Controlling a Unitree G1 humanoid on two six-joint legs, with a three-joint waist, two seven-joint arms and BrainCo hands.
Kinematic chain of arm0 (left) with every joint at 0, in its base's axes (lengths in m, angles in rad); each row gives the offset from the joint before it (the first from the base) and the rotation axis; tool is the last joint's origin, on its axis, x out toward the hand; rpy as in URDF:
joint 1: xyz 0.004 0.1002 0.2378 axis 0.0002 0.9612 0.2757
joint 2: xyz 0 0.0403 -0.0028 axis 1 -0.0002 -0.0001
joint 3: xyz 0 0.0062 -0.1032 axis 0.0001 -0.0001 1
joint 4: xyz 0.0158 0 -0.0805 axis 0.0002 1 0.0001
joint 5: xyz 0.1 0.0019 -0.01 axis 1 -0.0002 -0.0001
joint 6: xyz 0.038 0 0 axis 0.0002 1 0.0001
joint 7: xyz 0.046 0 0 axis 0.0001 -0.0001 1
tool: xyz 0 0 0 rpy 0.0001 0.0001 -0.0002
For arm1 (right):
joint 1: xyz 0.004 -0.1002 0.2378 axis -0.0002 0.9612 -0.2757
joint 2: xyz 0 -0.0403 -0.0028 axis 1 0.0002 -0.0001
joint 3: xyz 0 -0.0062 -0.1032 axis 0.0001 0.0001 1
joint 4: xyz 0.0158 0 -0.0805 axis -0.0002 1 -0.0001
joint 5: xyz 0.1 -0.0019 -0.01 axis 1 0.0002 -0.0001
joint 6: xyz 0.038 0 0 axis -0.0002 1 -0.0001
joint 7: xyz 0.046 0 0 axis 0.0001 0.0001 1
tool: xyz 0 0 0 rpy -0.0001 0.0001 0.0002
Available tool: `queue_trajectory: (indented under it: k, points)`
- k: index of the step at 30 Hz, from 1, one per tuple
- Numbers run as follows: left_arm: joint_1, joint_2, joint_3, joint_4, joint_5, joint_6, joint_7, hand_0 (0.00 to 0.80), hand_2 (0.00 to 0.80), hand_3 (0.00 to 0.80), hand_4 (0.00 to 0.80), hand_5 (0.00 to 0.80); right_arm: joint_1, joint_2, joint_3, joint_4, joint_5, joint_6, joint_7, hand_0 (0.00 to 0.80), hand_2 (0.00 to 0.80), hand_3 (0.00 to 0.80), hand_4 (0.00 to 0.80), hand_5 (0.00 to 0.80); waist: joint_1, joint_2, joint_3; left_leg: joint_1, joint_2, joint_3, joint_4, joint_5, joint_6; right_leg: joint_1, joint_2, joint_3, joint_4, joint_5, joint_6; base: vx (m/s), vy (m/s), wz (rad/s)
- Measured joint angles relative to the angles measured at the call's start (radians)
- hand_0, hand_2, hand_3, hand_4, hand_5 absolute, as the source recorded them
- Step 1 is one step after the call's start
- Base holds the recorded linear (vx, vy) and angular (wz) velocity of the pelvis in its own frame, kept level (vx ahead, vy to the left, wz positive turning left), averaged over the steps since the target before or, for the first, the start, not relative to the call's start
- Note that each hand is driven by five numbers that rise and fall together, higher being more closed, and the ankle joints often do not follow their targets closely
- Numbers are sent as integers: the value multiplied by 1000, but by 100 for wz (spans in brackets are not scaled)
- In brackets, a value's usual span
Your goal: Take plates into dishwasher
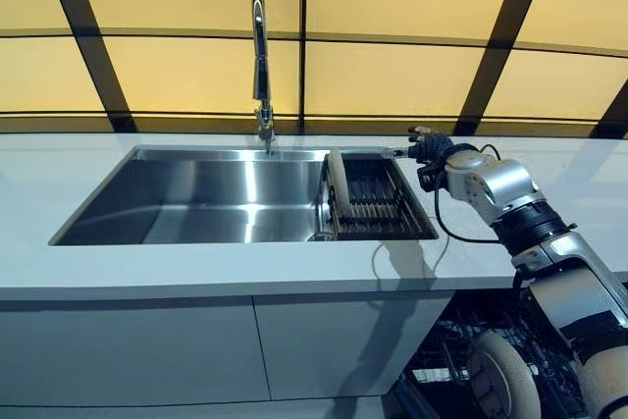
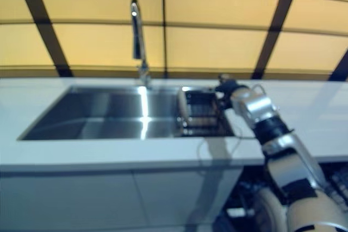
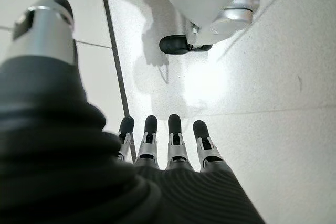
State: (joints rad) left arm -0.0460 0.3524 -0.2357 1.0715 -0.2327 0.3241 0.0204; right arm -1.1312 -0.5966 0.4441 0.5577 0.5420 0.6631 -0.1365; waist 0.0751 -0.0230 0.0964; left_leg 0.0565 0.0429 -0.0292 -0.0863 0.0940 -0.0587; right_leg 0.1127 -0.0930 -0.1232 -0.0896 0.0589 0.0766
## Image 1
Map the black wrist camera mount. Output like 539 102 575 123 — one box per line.
416 162 446 191

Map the white cabinet door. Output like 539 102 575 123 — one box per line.
252 290 455 398
0 293 270 403

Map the chrome kitchen faucet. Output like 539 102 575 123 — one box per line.
250 0 276 156

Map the yellow panel window black frame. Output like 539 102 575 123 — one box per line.
0 0 628 139

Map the beige round plate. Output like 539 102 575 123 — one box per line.
465 330 542 419
326 146 351 219

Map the black sink drying rack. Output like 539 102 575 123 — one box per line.
323 151 439 242

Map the dishwasher wire rack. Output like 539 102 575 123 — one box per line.
406 293 595 419

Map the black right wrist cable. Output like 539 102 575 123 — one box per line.
431 142 504 244

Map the stainless steel sink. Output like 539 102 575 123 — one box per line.
47 143 441 247

